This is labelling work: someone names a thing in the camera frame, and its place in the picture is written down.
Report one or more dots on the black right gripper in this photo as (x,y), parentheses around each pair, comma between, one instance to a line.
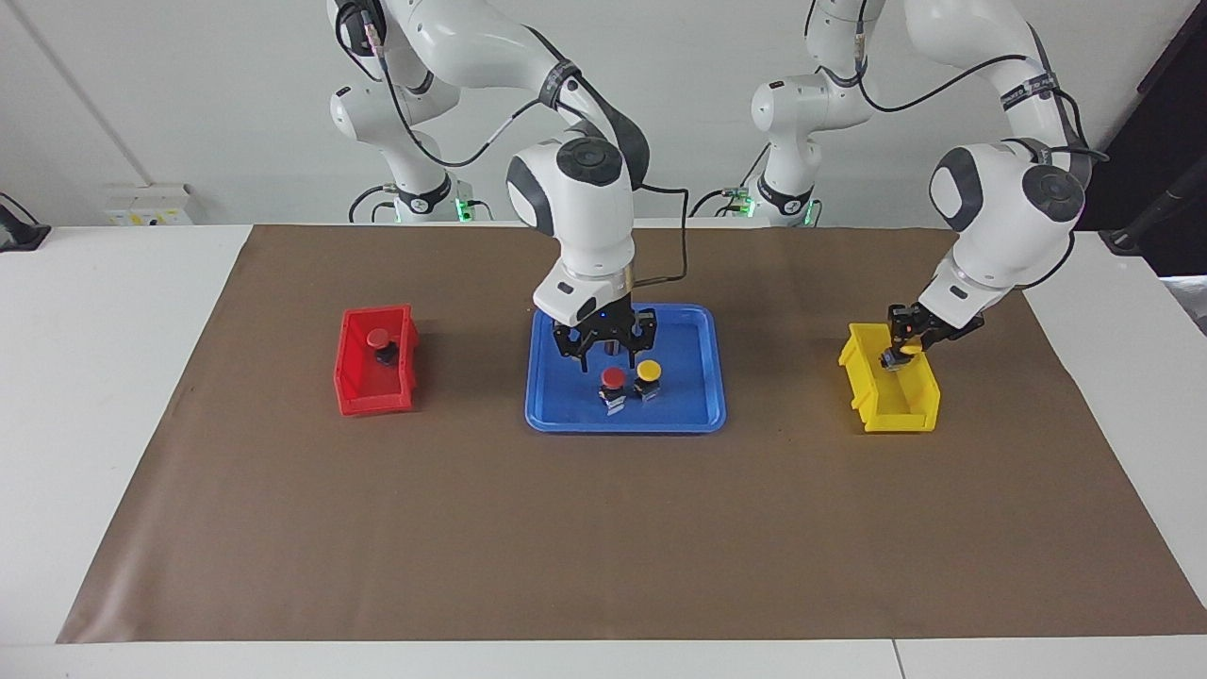
(599,325)

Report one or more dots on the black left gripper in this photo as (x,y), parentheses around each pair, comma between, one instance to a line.
(938,322)

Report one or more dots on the yellow push button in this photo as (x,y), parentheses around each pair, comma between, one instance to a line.
(912,350)
(648,370)

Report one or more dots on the red push button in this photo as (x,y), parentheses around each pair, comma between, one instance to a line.
(379,338)
(613,379)

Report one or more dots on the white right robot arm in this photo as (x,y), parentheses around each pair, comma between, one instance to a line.
(589,217)

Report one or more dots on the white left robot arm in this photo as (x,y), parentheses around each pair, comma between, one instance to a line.
(1009,217)

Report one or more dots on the yellow plastic bin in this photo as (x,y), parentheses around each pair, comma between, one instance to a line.
(891,396)

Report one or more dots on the blue plastic tray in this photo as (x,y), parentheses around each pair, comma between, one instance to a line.
(585,410)

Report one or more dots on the brown paper mat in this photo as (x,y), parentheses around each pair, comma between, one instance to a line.
(603,528)

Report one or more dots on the red plastic bin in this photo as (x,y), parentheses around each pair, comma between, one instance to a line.
(363,387)

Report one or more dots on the black stand pole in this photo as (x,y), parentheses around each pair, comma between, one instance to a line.
(1155,217)

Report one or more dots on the grey plastic sheet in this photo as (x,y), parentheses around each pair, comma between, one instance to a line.
(1190,302)

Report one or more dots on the black device at table edge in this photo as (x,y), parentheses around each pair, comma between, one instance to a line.
(19,234)

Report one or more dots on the white wall socket box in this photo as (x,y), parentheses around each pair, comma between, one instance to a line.
(146,206)

